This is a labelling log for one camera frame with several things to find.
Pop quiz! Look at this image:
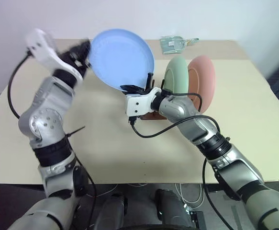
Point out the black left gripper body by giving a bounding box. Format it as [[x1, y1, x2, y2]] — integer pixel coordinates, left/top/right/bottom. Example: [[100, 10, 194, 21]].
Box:
[[57, 45, 89, 77]]

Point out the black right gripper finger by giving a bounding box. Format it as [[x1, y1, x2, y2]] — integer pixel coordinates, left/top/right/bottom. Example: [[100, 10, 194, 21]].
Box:
[[145, 72, 155, 91]]

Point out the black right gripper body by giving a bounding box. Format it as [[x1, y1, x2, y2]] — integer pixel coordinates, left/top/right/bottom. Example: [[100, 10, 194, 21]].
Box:
[[120, 84, 152, 95]]

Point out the blue plate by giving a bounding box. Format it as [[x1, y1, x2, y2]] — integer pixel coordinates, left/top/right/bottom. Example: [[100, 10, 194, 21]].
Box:
[[88, 28, 156, 92]]

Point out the wooden dish rack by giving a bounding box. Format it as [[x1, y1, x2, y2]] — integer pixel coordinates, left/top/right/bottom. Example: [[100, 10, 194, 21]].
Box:
[[139, 110, 169, 121]]

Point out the green plate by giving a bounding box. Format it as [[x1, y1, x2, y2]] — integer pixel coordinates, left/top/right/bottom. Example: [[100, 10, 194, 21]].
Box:
[[164, 57, 190, 94]]

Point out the clear plastic bag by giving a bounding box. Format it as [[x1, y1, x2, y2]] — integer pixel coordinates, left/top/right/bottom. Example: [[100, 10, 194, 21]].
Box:
[[159, 35, 200, 55]]

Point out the pink plate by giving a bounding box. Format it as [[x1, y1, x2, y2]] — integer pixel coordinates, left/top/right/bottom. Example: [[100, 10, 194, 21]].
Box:
[[187, 55, 216, 115]]

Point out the black zip tie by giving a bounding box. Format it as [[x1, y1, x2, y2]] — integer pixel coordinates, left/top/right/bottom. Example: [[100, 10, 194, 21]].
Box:
[[64, 126, 86, 139]]

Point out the dark rounded shape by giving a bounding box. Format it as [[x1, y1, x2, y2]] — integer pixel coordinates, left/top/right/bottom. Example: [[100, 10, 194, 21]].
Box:
[[97, 191, 128, 230], [154, 188, 193, 230]]

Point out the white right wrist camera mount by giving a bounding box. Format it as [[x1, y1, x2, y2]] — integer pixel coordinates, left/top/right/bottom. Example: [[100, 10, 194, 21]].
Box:
[[124, 87, 163, 118]]

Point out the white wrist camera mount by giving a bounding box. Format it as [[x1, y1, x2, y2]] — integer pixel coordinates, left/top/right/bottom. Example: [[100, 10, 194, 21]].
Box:
[[24, 28, 84, 81], [124, 87, 163, 118]]

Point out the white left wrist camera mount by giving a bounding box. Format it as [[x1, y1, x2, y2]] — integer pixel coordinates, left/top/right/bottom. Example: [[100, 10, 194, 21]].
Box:
[[24, 28, 84, 81]]

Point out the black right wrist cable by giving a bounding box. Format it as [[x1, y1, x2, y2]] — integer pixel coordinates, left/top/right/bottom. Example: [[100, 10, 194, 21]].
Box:
[[129, 78, 222, 139]]

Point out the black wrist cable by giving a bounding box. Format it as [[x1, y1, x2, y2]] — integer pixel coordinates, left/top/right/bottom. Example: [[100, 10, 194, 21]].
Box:
[[129, 78, 222, 139], [7, 49, 34, 120]]

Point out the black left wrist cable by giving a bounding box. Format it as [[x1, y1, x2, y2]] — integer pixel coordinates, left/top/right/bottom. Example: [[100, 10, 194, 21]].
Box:
[[7, 49, 34, 120]]

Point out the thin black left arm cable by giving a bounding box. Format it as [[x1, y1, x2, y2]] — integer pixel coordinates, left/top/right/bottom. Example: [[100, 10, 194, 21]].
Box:
[[75, 157, 98, 230]]

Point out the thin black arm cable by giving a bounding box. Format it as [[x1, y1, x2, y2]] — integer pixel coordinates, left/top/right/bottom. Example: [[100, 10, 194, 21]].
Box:
[[201, 157, 234, 230], [75, 157, 98, 230]]

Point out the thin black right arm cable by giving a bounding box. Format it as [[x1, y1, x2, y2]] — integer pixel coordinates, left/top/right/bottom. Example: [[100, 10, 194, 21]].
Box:
[[201, 157, 234, 230]]

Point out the white floor cable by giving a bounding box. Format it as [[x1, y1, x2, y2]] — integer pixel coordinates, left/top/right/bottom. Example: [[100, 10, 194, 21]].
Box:
[[174, 183, 205, 209]]

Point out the black box with bracket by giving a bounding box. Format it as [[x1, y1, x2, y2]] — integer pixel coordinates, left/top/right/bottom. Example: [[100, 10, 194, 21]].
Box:
[[184, 207, 206, 230]]

